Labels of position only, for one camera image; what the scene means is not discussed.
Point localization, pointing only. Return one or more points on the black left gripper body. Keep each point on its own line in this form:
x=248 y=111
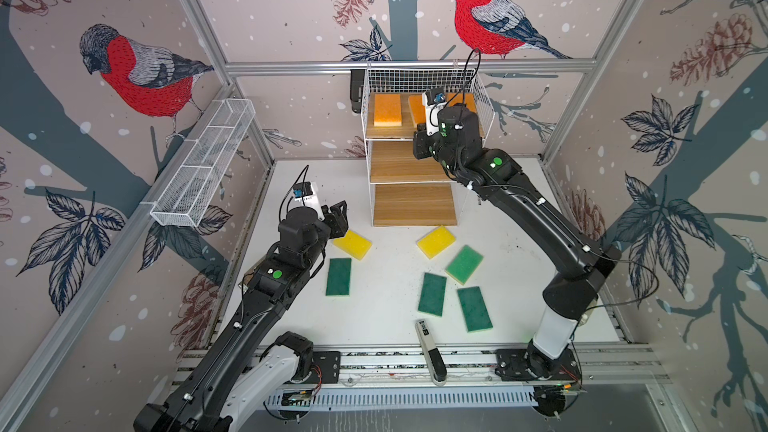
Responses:
x=322 y=235

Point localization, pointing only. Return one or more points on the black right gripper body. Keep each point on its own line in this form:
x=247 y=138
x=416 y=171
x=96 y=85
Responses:
x=447 y=163

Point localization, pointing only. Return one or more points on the orange sponge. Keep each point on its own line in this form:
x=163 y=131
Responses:
x=417 y=110
x=387 y=110
x=461 y=110

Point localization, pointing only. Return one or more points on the dark green sponge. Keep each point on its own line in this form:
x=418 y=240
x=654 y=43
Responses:
x=432 y=295
x=474 y=309
x=339 y=277

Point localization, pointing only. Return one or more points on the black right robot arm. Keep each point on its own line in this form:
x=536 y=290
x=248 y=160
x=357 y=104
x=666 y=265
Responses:
x=581 y=265

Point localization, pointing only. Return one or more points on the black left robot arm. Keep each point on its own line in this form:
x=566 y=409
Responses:
x=224 y=389

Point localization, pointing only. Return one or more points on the yellow sponge left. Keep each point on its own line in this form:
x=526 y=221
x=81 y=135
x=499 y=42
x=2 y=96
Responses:
x=353 y=244

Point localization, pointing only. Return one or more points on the yellow sponge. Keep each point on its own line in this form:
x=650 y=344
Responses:
x=435 y=242
x=353 y=244

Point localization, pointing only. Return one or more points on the yellow sponge right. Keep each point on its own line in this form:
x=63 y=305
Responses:
x=435 y=242

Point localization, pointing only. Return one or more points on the light green sponge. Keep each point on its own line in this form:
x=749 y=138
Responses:
x=464 y=264

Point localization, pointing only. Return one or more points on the white black handheld scanner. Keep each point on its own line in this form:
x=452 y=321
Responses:
x=433 y=357

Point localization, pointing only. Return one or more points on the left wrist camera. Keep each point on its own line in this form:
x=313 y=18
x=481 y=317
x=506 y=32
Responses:
x=305 y=194

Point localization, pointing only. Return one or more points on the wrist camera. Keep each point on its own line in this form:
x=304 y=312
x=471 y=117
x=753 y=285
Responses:
x=433 y=100
x=305 y=194

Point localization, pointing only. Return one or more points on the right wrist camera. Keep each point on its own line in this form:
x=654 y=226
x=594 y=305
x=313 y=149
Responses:
x=433 y=100

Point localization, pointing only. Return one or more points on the white wire wooden shelf unit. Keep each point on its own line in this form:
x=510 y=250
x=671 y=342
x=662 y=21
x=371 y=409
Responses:
x=409 y=185

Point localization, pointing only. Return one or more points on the white wire wall basket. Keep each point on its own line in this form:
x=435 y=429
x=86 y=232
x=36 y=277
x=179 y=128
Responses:
x=192 y=188

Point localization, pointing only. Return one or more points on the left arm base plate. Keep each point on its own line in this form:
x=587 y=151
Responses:
x=318 y=368

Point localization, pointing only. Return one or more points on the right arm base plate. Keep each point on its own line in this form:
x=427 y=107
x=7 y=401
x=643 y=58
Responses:
x=523 y=365

